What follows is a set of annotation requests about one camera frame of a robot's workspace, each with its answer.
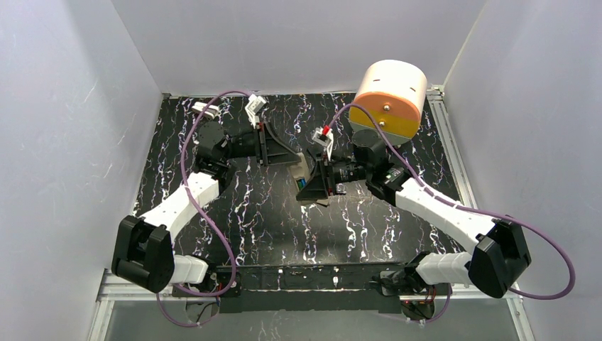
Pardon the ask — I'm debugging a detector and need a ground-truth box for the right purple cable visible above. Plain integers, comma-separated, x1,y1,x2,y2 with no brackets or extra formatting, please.
327,103,576,325

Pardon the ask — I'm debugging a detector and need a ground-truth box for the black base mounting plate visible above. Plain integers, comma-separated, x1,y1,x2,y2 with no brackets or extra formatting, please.
171,262,448,315

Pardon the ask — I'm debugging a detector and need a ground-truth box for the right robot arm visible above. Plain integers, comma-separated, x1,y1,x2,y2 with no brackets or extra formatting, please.
296,127,531,298

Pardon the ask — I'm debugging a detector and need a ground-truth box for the white remote control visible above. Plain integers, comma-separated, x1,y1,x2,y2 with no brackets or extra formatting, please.
287,153,310,192

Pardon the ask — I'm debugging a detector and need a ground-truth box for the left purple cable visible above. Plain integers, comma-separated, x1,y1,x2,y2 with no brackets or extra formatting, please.
155,90,255,328

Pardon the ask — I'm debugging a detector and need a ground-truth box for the purple cable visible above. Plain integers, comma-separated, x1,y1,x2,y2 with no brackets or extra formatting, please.
155,90,255,328
327,103,576,325

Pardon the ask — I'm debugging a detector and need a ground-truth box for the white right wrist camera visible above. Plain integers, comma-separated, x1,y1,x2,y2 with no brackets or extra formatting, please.
312,125,334,161

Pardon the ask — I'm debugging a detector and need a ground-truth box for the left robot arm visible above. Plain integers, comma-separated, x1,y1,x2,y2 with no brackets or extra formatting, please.
111,121,302,293

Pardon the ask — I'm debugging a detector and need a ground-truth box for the pink orange cylindrical drawer box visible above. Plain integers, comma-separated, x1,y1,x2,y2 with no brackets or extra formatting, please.
353,60,427,146

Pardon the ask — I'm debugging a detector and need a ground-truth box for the small white clip object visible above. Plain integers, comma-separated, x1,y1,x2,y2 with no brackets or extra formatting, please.
191,102,221,119

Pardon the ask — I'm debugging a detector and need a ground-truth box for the aluminium frame rail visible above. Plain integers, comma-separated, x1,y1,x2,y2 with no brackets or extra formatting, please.
87,85,535,341

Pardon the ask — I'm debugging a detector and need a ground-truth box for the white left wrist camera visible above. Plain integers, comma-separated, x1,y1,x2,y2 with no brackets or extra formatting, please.
245,94,267,129

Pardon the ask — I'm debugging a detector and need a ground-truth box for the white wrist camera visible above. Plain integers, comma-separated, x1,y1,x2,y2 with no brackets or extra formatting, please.
312,125,334,161
245,94,267,129

